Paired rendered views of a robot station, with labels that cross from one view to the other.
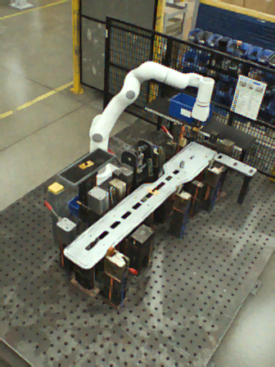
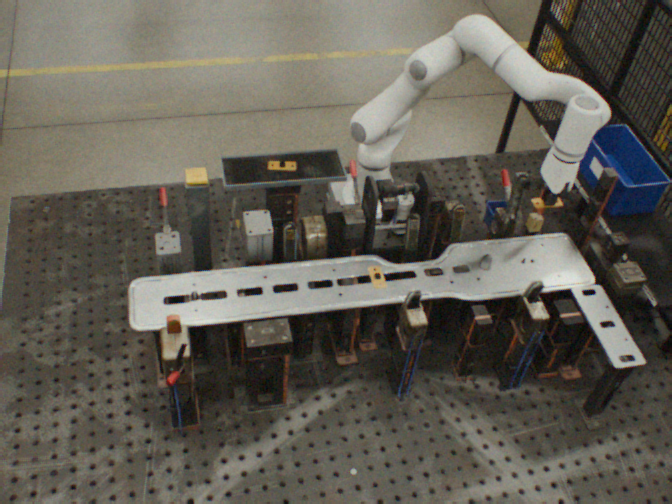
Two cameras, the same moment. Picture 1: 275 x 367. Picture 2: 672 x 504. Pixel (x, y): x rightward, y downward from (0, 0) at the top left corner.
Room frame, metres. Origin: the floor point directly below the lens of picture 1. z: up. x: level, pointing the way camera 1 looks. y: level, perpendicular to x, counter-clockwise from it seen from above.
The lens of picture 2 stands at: (0.70, -0.92, 2.59)
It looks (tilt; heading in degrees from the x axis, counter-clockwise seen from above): 47 degrees down; 40
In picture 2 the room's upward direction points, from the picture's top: 7 degrees clockwise
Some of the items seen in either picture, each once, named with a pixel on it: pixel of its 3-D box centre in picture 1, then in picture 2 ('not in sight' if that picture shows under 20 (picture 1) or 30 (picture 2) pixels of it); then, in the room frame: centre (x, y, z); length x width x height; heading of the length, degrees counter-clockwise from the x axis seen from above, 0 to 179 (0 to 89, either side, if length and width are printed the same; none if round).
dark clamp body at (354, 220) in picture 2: (123, 193); (348, 255); (1.95, 0.08, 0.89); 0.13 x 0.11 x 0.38; 57
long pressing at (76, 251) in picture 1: (152, 194); (371, 281); (1.84, -0.10, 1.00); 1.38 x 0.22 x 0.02; 147
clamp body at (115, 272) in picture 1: (116, 279); (181, 380); (1.27, 0.06, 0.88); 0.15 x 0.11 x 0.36; 57
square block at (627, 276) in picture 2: (222, 162); (608, 309); (2.42, -0.62, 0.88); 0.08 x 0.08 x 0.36; 57
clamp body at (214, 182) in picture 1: (209, 189); (519, 343); (2.10, -0.50, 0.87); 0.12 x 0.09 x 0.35; 57
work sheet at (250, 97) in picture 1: (248, 97); not in sight; (2.67, -0.74, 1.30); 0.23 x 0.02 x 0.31; 57
